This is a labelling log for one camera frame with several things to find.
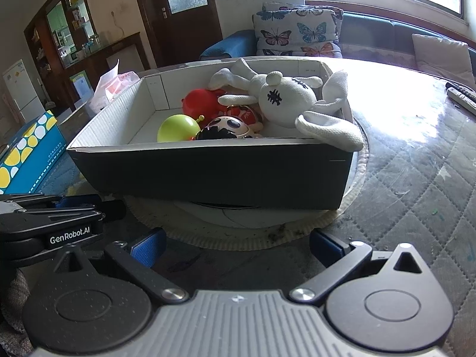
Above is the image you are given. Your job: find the white remote control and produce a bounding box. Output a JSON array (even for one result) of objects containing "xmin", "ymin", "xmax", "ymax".
[{"xmin": 446, "ymin": 87, "xmax": 476, "ymax": 115}]

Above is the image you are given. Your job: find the dark wooden cabinet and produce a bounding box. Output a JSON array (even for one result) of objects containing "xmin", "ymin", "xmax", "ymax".
[{"xmin": 24, "ymin": 0, "xmax": 146, "ymax": 79}]

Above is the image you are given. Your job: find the large butterfly print pillow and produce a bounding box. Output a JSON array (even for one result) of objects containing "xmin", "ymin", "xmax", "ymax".
[{"xmin": 253, "ymin": 7, "xmax": 343, "ymax": 59}]

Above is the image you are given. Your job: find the blue quilted cloth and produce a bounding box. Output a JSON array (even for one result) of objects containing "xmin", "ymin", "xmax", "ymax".
[{"xmin": 33, "ymin": 152, "xmax": 88, "ymax": 196}]

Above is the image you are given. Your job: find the dark wooden door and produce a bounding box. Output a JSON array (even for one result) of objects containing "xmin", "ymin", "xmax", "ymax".
[{"xmin": 130, "ymin": 0, "xmax": 224, "ymax": 69}]

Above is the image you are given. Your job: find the yellow green ball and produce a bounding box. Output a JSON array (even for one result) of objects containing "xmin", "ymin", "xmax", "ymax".
[{"xmin": 157, "ymin": 115, "xmax": 205, "ymax": 143}]

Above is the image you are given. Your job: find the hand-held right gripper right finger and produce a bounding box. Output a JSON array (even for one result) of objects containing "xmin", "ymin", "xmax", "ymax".
[{"xmin": 289, "ymin": 228, "xmax": 434, "ymax": 303}]

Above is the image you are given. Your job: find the pink tissue pack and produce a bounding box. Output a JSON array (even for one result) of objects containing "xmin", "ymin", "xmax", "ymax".
[{"xmin": 93, "ymin": 59, "xmax": 142, "ymax": 110}]

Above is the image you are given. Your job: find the white cushion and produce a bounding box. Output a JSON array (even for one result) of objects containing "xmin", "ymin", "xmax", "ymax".
[{"xmin": 411, "ymin": 33, "xmax": 476, "ymax": 87}]

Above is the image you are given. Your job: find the blue sofa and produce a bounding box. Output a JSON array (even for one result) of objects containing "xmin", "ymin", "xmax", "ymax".
[{"xmin": 199, "ymin": 7, "xmax": 476, "ymax": 86}]

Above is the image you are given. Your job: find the cardboard box with white inside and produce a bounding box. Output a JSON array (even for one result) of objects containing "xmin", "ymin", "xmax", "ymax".
[{"xmin": 66, "ymin": 57, "xmax": 367, "ymax": 211}]

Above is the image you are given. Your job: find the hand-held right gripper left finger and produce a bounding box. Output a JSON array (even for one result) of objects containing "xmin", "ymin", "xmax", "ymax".
[{"xmin": 53, "ymin": 227, "xmax": 190, "ymax": 303}]

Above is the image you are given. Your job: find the red plastic toy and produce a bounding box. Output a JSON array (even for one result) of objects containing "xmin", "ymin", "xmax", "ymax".
[{"xmin": 182, "ymin": 88, "xmax": 228, "ymax": 119}]

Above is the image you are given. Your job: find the white bunny plush toy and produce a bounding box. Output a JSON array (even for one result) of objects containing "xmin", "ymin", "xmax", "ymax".
[{"xmin": 208, "ymin": 57, "xmax": 364, "ymax": 152}]

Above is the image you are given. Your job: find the blue dotted tissue box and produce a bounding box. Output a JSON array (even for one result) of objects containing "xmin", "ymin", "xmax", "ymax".
[{"xmin": 0, "ymin": 111, "xmax": 68, "ymax": 195}]

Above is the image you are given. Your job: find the dark remote control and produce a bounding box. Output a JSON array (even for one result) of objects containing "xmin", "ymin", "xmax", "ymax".
[{"xmin": 445, "ymin": 81, "xmax": 476, "ymax": 100}]

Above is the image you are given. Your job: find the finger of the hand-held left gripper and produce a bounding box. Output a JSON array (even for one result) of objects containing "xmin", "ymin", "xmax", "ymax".
[
  {"xmin": 56, "ymin": 194, "xmax": 103, "ymax": 211},
  {"xmin": 91, "ymin": 200, "xmax": 127, "ymax": 226}
]

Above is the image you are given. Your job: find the white round turntable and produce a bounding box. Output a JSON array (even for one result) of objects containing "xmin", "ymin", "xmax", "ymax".
[{"xmin": 123, "ymin": 119, "xmax": 369, "ymax": 250}]

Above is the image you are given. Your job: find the white refrigerator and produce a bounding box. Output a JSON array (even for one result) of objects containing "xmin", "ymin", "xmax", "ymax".
[{"xmin": 2, "ymin": 59, "xmax": 41, "ymax": 123}]

